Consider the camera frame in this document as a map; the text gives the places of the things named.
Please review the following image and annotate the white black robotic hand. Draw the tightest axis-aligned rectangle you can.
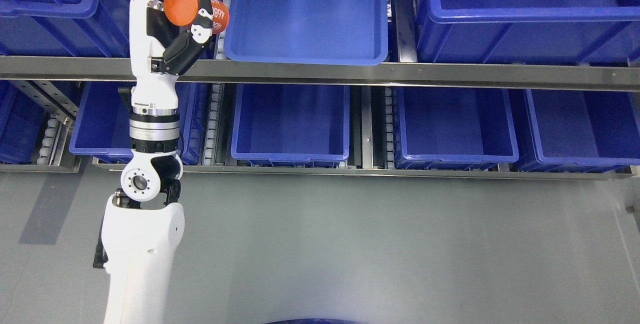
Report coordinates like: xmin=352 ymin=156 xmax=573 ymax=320
xmin=128 ymin=0 xmax=214 ymax=116

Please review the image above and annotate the orange cylindrical capacitor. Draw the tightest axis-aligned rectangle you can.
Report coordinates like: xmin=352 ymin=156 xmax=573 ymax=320
xmin=163 ymin=0 xmax=230 ymax=35

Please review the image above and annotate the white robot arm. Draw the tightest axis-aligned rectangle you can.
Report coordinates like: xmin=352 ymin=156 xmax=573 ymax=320
xmin=93 ymin=105 xmax=185 ymax=324

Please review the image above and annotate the blue bin lower left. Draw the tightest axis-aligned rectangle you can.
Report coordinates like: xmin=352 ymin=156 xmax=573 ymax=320
xmin=69 ymin=81 xmax=210 ymax=166

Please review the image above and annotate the blue bin upper left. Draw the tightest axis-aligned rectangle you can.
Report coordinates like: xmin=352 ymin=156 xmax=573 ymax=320
xmin=0 ymin=0 xmax=130 ymax=58

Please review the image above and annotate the blue bin lower middle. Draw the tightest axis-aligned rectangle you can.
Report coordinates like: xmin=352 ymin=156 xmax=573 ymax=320
xmin=230 ymin=84 xmax=351 ymax=168

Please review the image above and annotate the shallow blue tray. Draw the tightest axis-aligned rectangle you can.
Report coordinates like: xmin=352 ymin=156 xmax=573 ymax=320
xmin=223 ymin=0 xmax=388 ymax=66

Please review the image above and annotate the large blue bin upper right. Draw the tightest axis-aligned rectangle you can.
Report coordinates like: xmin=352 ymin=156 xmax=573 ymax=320
xmin=415 ymin=0 xmax=640 ymax=65

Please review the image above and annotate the blue bin lower far right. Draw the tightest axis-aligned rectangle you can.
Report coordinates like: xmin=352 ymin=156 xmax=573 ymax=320
xmin=509 ymin=89 xmax=640 ymax=173

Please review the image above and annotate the steel shelf rail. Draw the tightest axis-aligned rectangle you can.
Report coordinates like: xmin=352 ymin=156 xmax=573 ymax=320
xmin=0 ymin=56 xmax=640 ymax=92

